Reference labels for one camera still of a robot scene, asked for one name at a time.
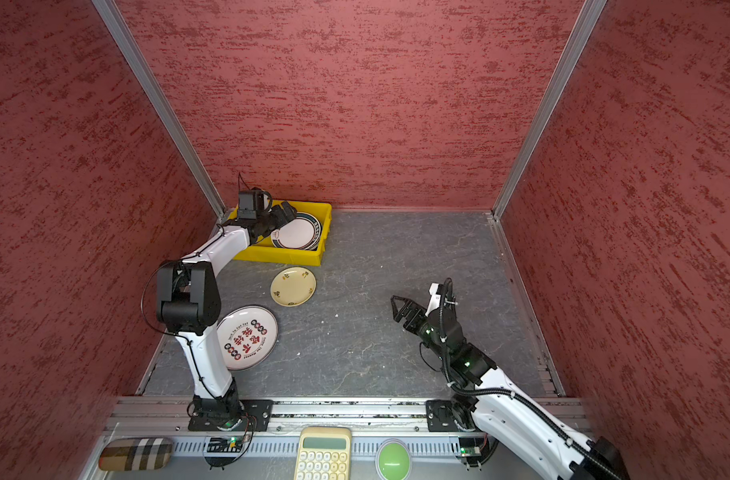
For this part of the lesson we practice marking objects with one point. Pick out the silver left corner wall strip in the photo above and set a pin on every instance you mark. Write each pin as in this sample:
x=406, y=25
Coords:
x=119, y=30

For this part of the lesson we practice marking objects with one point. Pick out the small cream plate with calligraphy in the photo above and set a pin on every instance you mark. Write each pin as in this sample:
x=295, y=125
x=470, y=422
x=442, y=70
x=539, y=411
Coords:
x=293, y=286

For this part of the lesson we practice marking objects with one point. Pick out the yellow plastic bin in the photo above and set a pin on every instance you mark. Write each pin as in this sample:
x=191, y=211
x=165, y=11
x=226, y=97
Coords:
x=266, y=252

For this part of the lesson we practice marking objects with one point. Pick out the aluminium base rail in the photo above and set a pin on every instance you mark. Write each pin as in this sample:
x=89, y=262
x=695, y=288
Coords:
x=426, y=426

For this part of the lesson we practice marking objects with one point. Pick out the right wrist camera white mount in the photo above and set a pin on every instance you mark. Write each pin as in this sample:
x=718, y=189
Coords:
x=441, y=298

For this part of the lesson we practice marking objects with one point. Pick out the silver corner wall strip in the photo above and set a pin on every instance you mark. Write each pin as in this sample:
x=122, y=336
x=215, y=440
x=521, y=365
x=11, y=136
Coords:
x=119, y=30
x=583, y=28

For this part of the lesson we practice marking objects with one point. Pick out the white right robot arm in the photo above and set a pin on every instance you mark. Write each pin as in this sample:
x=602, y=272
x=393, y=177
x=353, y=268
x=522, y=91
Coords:
x=486, y=399

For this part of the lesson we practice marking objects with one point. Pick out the left green circuit board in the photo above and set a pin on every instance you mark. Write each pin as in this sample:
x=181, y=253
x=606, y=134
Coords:
x=224, y=446

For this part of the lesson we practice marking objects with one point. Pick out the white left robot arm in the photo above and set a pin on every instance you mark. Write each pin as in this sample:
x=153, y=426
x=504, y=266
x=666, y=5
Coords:
x=188, y=302

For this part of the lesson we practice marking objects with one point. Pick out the green circuit board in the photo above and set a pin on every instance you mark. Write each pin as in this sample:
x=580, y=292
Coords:
x=224, y=446
x=472, y=446

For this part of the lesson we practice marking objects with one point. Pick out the plaid fabric pouch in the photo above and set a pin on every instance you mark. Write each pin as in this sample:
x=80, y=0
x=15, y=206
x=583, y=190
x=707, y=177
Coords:
x=136, y=454

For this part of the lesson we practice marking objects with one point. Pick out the green round push button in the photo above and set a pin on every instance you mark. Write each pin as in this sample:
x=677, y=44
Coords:
x=393, y=460

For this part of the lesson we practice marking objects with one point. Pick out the yellow calculator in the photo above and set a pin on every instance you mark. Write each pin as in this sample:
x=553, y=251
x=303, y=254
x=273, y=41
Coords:
x=324, y=453

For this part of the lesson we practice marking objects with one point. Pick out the silver right corner wall strip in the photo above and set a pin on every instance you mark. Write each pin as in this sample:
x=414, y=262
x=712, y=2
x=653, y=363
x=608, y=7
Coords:
x=583, y=28

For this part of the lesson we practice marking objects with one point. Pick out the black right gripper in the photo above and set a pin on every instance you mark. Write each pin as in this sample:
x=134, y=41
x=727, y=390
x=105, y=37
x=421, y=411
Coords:
x=410, y=306

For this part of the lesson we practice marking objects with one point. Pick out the white plate green red rim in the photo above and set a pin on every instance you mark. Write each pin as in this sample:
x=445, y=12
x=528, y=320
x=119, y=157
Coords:
x=303, y=233

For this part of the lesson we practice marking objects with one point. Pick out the right green circuit board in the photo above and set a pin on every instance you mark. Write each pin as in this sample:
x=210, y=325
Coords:
x=472, y=446

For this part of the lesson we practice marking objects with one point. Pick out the white plate red characters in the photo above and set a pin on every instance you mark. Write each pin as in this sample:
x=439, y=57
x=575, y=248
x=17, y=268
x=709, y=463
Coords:
x=247, y=336

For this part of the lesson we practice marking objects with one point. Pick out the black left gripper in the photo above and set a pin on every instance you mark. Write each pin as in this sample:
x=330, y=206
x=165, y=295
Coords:
x=284, y=220

